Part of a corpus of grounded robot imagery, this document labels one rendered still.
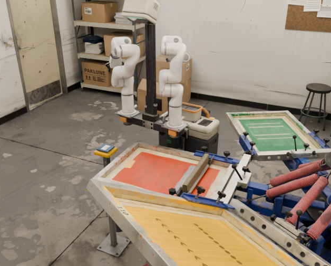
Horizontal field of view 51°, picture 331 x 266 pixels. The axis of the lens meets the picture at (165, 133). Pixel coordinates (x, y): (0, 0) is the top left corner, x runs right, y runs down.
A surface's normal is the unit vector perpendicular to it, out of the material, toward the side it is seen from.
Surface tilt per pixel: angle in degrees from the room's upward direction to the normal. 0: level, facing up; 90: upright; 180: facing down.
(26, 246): 0
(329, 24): 90
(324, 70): 90
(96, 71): 90
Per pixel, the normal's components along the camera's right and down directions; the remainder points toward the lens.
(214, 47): -0.42, 0.40
